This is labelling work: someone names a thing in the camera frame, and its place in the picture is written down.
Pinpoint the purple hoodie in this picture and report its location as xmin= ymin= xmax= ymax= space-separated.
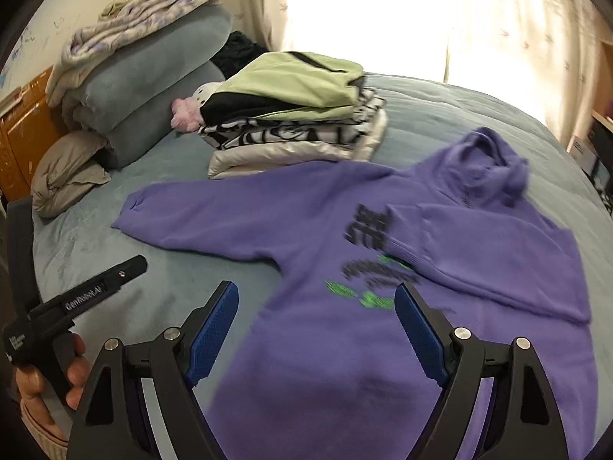
xmin=114 ymin=128 xmax=597 ymax=459

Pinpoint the person's left hand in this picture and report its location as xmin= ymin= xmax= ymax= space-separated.
xmin=15 ymin=333 xmax=90 ymax=441

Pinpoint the beige pillow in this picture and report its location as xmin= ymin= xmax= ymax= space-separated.
xmin=31 ymin=130 xmax=110 ymax=219

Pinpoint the white shiny folded jacket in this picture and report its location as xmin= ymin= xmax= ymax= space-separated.
xmin=208 ymin=109 xmax=388 ymax=179

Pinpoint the pink white plush toy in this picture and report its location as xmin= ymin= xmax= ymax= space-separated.
xmin=170 ymin=82 xmax=221 ymax=133

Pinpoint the wooden shelf unit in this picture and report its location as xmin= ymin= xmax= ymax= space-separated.
xmin=568 ymin=39 xmax=612 ymax=214

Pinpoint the black white patterned garment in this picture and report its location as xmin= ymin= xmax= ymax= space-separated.
xmin=197 ymin=88 xmax=387 ymax=151

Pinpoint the dark garment behind stack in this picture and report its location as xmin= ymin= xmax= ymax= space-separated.
xmin=211 ymin=30 xmax=268 ymax=79

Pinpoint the green black folded garment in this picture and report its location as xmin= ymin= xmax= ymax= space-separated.
xmin=200 ymin=51 xmax=365 ymax=127

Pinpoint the floral folded quilt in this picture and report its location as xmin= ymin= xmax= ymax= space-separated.
xmin=46 ymin=0 xmax=220 ymax=107

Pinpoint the floral curtain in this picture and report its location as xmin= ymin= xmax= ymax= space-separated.
xmin=234 ymin=0 xmax=602 ymax=145

